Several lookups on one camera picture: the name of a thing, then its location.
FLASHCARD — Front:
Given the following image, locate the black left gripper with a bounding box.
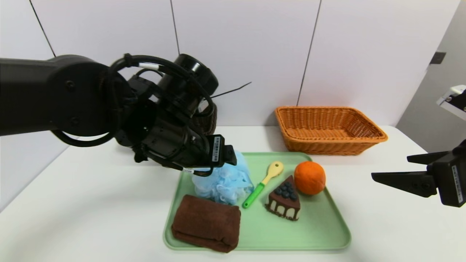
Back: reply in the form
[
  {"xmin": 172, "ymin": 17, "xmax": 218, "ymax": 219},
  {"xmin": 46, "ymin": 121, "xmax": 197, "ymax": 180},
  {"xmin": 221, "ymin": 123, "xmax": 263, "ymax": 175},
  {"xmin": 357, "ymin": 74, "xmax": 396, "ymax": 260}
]
[{"xmin": 180, "ymin": 127, "xmax": 237, "ymax": 170}]

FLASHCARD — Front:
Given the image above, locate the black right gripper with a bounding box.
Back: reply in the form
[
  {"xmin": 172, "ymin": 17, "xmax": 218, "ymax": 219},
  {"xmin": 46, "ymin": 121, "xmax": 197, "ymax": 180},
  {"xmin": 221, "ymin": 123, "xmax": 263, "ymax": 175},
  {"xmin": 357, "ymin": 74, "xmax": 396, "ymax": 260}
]
[{"xmin": 371, "ymin": 139, "xmax": 466, "ymax": 208}]

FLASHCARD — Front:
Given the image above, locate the light blue bath pouf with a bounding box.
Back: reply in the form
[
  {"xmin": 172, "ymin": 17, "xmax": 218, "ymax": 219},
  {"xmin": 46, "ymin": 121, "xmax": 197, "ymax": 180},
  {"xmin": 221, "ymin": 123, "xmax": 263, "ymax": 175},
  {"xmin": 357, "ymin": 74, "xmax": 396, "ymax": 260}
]
[{"xmin": 192, "ymin": 150, "xmax": 254, "ymax": 205}]

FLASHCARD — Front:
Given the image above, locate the beige spoon with green handle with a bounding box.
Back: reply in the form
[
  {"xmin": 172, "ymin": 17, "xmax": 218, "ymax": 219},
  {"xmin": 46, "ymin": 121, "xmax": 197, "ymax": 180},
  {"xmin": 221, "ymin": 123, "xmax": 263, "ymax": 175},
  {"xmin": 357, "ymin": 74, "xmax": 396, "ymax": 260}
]
[{"xmin": 242, "ymin": 161, "xmax": 284, "ymax": 209}]

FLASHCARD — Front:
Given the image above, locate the brown towel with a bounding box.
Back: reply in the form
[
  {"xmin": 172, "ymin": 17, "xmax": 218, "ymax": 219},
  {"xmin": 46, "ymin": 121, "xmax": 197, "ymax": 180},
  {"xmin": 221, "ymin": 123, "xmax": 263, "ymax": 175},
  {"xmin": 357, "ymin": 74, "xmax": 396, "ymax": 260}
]
[{"xmin": 171, "ymin": 194, "xmax": 242, "ymax": 253}]

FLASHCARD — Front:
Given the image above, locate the chocolate blueberry cake slice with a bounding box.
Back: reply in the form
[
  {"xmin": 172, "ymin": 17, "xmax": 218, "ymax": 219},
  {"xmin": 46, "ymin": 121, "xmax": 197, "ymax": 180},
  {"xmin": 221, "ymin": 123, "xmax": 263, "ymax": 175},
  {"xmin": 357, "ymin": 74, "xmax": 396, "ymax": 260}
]
[{"xmin": 265, "ymin": 175, "xmax": 301, "ymax": 221}]

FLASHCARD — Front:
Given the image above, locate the dark brown wicker basket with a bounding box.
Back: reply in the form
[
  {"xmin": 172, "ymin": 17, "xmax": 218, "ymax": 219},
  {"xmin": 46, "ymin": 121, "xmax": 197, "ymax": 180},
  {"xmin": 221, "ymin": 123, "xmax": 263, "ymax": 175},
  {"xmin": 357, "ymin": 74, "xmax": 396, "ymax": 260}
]
[{"xmin": 189, "ymin": 103, "xmax": 218, "ymax": 136}]

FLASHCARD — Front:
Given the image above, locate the orange wicker basket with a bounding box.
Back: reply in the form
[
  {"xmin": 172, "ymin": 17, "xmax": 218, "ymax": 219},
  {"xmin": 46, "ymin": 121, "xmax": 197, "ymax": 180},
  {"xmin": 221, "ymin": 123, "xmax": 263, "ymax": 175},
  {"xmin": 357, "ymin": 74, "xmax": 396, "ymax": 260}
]
[{"xmin": 275, "ymin": 106, "xmax": 388, "ymax": 156}]

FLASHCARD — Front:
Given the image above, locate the thin black zip tie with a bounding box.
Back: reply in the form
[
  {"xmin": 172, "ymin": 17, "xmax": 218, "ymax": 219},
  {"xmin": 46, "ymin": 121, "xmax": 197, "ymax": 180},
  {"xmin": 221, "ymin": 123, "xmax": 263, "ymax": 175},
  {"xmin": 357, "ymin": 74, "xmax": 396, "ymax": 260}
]
[{"xmin": 210, "ymin": 82, "xmax": 252, "ymax": 99}]

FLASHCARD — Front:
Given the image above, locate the light green plastic tray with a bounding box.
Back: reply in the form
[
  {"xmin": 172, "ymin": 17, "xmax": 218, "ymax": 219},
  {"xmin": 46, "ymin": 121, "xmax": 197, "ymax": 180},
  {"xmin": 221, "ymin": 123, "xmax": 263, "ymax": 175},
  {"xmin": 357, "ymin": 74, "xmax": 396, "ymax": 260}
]
[{"xmin": 164, "ymin": 152, "xmax": 352, "ymax": 251}]

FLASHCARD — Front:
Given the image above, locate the orange fruit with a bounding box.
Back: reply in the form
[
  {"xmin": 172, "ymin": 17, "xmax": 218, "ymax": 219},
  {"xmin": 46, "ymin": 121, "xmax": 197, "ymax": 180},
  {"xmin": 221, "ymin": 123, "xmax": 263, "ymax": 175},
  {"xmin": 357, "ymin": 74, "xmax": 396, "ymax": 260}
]
[{"xmin": 294, "ymin": 161, "xmax": 327, "ymax": 195}]

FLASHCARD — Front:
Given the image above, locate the thin black labelled cable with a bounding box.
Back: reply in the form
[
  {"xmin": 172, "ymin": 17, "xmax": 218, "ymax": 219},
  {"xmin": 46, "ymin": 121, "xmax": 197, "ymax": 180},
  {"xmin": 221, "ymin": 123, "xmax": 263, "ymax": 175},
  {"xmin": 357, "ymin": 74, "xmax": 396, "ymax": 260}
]
[{"xmin": 138, "ymin": 153, "xmax": 215, "ymax": 178}]

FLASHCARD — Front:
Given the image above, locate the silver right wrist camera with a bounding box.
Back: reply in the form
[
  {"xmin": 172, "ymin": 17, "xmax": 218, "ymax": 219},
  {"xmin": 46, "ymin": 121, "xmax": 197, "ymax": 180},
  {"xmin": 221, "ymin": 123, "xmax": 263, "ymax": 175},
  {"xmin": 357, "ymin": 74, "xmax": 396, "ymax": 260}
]
[{"xmin": 436, "ymin": 85, "xmax": 466, "ymax": 122}]

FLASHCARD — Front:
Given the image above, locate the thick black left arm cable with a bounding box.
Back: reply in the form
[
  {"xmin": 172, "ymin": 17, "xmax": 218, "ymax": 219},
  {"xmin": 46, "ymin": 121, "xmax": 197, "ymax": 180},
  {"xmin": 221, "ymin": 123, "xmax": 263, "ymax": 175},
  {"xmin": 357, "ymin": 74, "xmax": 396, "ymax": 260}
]
[{"xmin": 51, "ymin": 54, "xmax": 216, "ymax": 148}]

